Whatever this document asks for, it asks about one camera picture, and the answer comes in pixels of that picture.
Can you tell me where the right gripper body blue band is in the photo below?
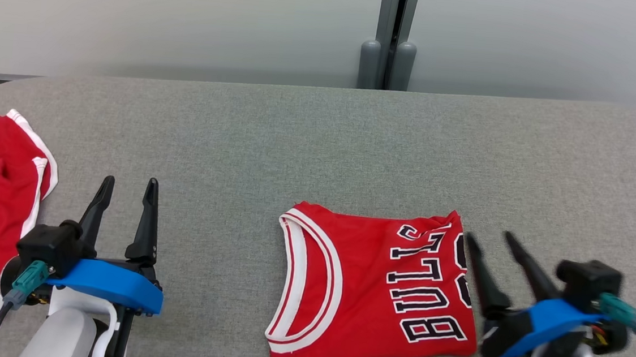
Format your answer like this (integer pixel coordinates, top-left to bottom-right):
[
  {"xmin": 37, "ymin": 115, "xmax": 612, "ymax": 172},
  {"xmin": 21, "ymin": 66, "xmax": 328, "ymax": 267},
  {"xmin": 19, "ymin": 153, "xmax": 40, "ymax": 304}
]
[{"xmin": 476, "ymin": 291, "xmax": 633, "ymax": 357}]

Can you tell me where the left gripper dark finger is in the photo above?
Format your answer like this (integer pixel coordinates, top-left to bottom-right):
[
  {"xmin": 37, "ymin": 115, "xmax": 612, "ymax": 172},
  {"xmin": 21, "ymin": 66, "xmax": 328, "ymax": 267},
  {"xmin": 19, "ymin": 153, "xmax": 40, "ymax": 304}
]
[
  {"xmin": 123, "ymin": 175, "xmax": 164, "ymax": 269},
  {"xmin": 75, "ymin": 173, "xmax": 116, "ymax": 249}
]

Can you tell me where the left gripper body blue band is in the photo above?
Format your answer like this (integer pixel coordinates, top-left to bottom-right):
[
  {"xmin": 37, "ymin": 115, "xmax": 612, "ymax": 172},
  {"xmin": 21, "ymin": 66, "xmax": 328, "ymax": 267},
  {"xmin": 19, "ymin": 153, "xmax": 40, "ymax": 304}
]
[{"xmin": 40, "ymin": 253, "xmax": 167, "ymax": 357}]

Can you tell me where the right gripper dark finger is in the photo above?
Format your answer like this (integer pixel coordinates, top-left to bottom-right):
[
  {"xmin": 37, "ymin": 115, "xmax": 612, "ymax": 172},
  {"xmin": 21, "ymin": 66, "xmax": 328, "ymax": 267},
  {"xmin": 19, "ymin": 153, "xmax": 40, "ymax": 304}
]
[
  {"xmin": 459, "ymin": 231, "xmax": 518, "ymax": 321},
  {"xmin": 499, "ymin": 231, "xmax": 568, "ymax": 305}
]

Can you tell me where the red Bulls basketball jersey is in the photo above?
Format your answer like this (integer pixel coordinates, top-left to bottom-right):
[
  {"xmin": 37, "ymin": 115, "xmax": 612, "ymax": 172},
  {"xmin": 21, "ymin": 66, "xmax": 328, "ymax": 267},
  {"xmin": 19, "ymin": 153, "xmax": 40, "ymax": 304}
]
[{"xmin": 263, "ymin": 196, "xmax": 489, "ymax": 357}]

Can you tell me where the left black cable teal plug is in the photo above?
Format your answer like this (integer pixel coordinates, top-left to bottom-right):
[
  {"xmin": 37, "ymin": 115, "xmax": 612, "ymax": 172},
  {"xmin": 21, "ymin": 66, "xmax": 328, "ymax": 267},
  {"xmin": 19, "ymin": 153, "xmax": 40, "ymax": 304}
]
[{"xmin": 0, "ymin": 257, "xmax": 52, "ymax": 357}]

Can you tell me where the black cable teal plug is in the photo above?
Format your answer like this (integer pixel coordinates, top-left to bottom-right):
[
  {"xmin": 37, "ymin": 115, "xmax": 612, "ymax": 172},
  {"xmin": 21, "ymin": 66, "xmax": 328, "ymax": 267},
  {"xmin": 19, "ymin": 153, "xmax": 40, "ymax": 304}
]
[
  {"xmin": 0, "ymin": 257, "xmax": 52, "ymax": 357},
  {"xmin": 592, "ymin": 292, "xmax": 636, "ymax": 357}
]

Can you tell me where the right black cable teal plug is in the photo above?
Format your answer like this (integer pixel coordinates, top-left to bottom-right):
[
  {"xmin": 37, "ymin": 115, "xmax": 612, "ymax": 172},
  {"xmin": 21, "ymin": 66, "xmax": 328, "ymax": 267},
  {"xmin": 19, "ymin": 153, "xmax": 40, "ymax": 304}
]
[{"xmin": 592, "ymin": 292, "xmax": 636, "ymax": 357}]

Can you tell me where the grey partition post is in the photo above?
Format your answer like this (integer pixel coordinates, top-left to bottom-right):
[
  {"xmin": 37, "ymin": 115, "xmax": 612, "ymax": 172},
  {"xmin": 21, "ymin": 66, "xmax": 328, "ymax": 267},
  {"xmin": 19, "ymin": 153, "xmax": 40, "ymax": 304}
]
[{"xmin": 356, "ymin": 0, "xmax": 422, "ymax": 93}]

